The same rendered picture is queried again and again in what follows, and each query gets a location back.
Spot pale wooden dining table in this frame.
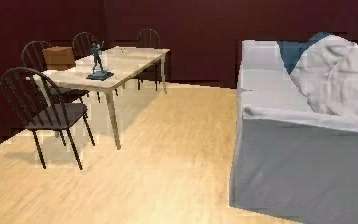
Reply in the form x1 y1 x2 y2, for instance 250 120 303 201
33 46 171 151

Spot black spindle-back chair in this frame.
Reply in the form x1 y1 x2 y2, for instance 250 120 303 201
133 28 163 92
71 31 101 61
20 40 101 104
0 66 96 171

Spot dark blue-green figurine statue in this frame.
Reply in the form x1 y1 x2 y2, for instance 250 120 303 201
86 40 115 81

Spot blue pillow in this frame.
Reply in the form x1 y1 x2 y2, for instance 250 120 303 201
276 31 335 75

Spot brown cardboard box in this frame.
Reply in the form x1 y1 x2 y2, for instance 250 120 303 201
42 46 77 71

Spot white crumpled blanket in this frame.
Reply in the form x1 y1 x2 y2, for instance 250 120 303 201
275 34 358 120

